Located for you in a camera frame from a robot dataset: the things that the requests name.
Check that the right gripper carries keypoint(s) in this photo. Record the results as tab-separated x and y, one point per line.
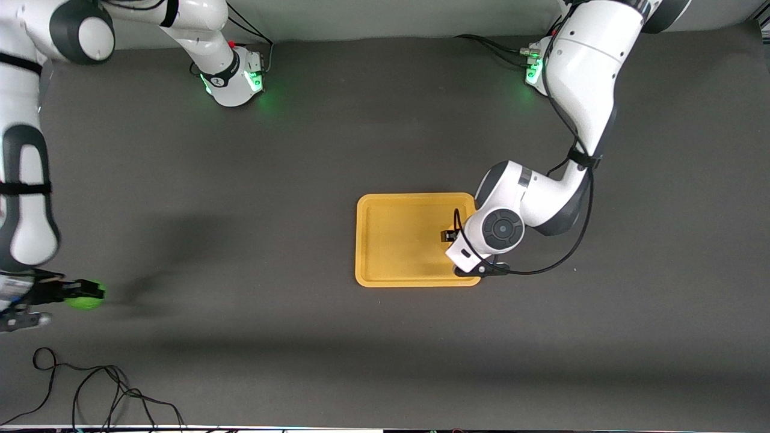
43	291

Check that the yellow plastic tray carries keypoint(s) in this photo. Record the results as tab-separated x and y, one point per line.
403	240

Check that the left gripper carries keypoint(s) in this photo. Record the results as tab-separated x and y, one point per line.
448	235

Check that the green apple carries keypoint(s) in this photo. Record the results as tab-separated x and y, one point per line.
87	300

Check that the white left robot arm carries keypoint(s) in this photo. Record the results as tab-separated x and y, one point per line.
583	72

